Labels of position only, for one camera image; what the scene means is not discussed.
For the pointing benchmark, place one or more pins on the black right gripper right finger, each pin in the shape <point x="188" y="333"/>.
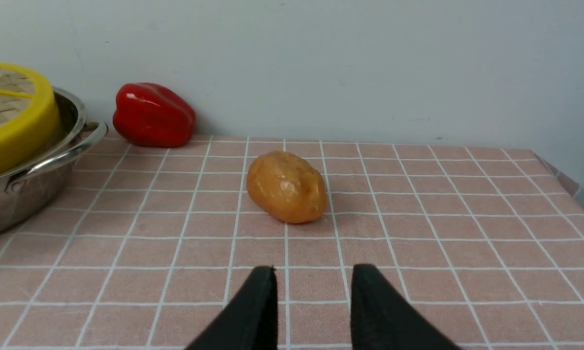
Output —
<point x="382" y="319"/>

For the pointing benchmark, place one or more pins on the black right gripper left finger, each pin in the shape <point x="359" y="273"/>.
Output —
<point x="250" y="319"/>

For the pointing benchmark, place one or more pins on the yellow woven steamer lid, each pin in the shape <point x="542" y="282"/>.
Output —
<point x="29" y="116"/>

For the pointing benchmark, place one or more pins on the stainless steel pot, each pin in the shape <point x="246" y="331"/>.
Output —
<point x="29" y="187"/>

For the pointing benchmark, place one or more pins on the pink checkered tablecloth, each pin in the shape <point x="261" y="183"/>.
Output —
<point x="145" y="246"/>

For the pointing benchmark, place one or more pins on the orange potato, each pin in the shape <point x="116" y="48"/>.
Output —
<point x="287" y="187"/>

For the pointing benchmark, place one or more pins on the red bell pepper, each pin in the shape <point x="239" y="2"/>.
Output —
<point x="152" y="116"/>

